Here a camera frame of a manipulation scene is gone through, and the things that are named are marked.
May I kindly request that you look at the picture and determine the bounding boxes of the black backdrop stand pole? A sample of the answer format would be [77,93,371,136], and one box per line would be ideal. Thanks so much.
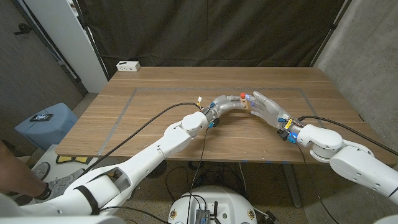
[73,0,109,82]
[309,0,354,68]

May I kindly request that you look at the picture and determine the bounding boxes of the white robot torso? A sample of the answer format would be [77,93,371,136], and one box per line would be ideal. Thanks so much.
[167,185,258,224]

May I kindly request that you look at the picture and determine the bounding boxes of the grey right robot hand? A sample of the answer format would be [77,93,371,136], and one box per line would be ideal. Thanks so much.
[245,91,304,136]

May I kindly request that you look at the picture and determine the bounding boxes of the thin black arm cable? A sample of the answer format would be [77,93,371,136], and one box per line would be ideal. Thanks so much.
[185,126,211,224]
[294,142,343,224]

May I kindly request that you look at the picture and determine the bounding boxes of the grey sneaker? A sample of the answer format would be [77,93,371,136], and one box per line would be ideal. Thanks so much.
[34,167,86,203]
[29,161,51,181]

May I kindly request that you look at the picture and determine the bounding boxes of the black door handle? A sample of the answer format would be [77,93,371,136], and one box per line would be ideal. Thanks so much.
[13,22,33,35]

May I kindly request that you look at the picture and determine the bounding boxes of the small grey electronics module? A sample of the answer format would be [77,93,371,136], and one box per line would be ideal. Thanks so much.
[195,208,213,224]

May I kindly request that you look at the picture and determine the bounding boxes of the grey table leg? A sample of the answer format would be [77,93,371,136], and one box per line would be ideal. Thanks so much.
[281,163,303,208]

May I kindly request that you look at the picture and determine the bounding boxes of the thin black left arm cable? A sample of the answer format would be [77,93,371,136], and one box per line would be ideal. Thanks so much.
[185,126,211,224]

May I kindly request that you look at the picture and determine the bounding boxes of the person's bare leg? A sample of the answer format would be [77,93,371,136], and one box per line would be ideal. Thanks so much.
[0,139,52,200]

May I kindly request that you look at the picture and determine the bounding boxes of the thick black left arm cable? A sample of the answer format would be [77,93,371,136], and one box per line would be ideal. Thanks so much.
[79,102,203,178]

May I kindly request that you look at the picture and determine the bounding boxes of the white floor cable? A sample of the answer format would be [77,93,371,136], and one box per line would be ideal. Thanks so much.
[238,162,248,194]

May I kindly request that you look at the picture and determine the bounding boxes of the blue plastic bin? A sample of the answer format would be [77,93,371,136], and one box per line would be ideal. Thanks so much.
[14,102,79,152]

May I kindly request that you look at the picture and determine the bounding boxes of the white power strip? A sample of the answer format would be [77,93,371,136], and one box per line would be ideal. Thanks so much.
[116,60,141,73]

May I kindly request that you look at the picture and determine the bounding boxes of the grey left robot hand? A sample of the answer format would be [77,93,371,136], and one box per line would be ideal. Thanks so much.
[203,95,246,122]

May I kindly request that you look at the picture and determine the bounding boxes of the white floor mat yellow print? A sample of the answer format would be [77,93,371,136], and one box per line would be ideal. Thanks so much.
[29,144,121,187]

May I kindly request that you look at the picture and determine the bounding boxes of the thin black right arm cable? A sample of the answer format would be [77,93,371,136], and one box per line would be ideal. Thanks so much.
[294,142,343,224]

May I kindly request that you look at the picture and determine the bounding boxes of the black backdrop curtain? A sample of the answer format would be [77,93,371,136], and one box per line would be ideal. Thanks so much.
[76,0,354,71]

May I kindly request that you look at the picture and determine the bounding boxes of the round black fan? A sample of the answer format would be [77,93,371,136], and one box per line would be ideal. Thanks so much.
[146,160,168,179]

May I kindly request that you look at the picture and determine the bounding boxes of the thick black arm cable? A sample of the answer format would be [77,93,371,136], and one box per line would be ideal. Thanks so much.
[297,115,398,157]
[79,102,203,178]

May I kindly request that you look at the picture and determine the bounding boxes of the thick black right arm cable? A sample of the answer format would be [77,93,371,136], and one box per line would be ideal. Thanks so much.
[297,115,398,157]

